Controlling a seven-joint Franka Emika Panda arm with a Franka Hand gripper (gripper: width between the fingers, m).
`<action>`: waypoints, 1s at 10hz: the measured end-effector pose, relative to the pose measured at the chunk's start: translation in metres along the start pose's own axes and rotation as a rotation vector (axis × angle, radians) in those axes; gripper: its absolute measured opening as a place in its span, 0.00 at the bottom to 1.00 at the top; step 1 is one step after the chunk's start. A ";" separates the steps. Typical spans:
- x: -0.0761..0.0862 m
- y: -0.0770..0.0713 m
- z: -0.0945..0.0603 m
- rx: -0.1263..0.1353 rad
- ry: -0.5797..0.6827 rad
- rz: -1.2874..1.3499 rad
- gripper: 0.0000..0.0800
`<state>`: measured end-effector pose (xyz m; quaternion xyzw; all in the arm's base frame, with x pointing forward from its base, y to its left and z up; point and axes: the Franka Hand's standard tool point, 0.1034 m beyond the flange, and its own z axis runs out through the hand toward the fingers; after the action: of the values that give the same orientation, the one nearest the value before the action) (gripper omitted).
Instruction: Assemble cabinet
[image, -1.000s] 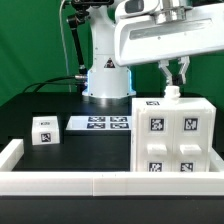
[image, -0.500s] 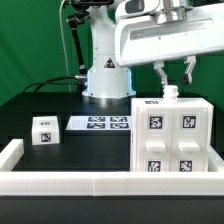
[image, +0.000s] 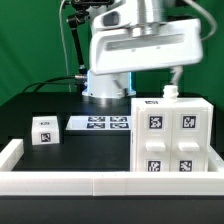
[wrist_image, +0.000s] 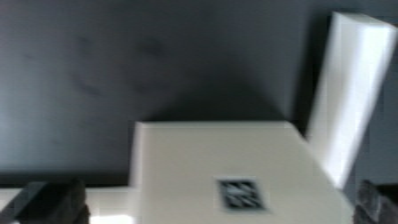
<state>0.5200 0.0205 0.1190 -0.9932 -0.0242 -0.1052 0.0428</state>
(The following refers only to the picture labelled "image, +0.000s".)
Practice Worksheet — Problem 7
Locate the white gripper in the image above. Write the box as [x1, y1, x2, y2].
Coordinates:
[90, 19, 203, 99]

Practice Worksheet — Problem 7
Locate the white cabinet door panel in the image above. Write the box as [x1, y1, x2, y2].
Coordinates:
[170, 106, 213, 172]
[131, 106, 172, 172]

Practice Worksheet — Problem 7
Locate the white cabinet body box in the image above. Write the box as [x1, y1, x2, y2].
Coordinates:
[130, 98, 213, 171]

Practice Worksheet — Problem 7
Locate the small white cabinet top block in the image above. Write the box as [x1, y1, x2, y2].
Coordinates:
[31, 116, 60, 145]

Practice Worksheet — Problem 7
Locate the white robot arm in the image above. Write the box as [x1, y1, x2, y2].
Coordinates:
[83, 0, 217, 102]

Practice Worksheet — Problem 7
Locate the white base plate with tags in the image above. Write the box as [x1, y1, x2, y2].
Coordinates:
[66, 116, 131, 131]

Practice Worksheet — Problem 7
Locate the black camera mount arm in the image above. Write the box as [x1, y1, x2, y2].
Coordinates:
[67, 0, 114, 76]

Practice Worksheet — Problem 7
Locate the black cable bundle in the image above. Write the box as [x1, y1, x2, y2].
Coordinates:
[22, 75, 88, 94]

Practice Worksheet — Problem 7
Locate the grey hanging cable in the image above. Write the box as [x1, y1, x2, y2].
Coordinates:
[58, 0, 73, 93]

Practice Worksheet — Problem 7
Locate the white U-shaped fence wall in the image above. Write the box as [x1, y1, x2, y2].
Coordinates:
[0, 139, 224, 196]

